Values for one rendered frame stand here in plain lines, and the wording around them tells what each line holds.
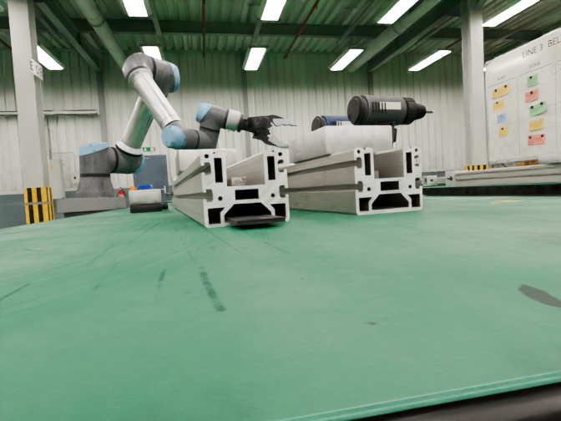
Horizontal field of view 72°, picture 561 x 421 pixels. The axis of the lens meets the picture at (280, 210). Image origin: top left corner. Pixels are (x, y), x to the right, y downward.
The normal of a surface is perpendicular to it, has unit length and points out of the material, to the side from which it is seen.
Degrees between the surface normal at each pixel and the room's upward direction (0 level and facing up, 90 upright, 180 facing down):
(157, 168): 90
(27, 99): 90
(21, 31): 90
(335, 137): 90
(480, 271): 0
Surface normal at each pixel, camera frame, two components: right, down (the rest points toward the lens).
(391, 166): -0.95, 0.07
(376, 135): 0.30, 0.04
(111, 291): -0.06, -1.00
